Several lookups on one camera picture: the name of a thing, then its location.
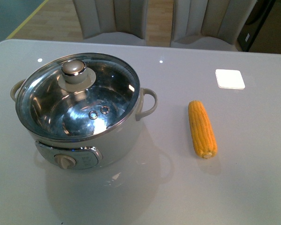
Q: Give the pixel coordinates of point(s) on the glass pot lid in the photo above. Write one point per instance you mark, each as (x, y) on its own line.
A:
(50, 107)

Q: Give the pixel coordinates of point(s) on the yellow corn cob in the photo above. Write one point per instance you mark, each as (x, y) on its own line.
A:
(203, 138)

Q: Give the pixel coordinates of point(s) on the white electric cooking pot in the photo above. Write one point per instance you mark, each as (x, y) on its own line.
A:
(100, 151)

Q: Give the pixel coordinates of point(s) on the left beige upholstered chair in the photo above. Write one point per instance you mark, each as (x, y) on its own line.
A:
(116, 22)

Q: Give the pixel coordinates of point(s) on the beige upholstered chair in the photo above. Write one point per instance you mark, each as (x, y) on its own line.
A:
(209, 24)
(116, 22)

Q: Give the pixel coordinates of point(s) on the right beige upholstered chair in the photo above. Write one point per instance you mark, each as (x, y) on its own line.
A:
(209, 24)

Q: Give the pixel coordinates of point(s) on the black washing machine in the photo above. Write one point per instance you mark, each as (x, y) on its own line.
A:
(254, 23)

